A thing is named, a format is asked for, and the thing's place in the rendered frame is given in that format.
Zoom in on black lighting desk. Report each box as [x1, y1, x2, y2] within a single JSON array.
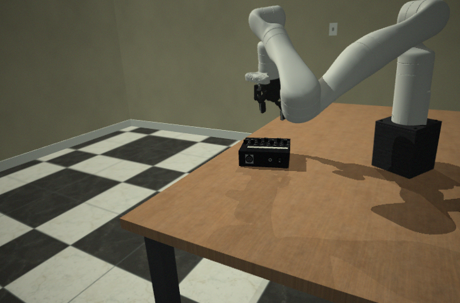
[[239, 138, 290, 169]]

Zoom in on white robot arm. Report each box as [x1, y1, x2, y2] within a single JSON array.
[[245, 0, 450, 126]]

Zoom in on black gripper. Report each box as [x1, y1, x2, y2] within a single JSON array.
[[254, 78, 285, 121]]

